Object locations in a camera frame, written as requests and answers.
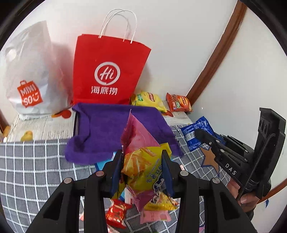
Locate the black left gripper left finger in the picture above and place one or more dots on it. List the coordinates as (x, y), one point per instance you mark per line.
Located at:
(60, 213)

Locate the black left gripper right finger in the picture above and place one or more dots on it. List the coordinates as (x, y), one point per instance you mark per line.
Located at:
(222, 212)

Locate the pink peach snack packet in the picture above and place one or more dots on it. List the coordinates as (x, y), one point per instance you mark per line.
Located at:
(153, 216)

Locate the yellow magenta chips bag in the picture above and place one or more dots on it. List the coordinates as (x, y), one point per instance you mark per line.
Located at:
(142, 162)

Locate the right hand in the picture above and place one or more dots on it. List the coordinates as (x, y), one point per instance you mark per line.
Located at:
(248, 201)

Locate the red candy packet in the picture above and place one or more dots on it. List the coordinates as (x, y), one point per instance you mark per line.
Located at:
(117, 213)

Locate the grey checked blanket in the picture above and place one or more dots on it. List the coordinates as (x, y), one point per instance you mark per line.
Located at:
(31, 172)

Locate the blue tissue pack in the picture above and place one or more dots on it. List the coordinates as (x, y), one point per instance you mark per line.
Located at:
(105, 162)

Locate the yellow snack bag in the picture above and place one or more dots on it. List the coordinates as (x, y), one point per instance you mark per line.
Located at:
(161, 202)

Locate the purple cloth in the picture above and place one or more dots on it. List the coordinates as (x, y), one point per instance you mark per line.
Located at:
(112, 129)

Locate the orange Lays chips bag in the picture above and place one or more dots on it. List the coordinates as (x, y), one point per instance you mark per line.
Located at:
(178, 103)

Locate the yellow Lays chips bag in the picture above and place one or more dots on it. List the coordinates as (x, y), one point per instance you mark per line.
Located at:
(147, 99)

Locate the white Miniso plastic bag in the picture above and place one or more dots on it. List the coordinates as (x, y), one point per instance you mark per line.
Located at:
(31, 74)

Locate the red paper Haidilao bag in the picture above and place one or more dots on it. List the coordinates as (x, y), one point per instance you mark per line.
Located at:
(107, 69)

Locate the brown wooden door frame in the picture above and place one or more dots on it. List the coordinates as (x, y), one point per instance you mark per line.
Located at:
(219, 52)

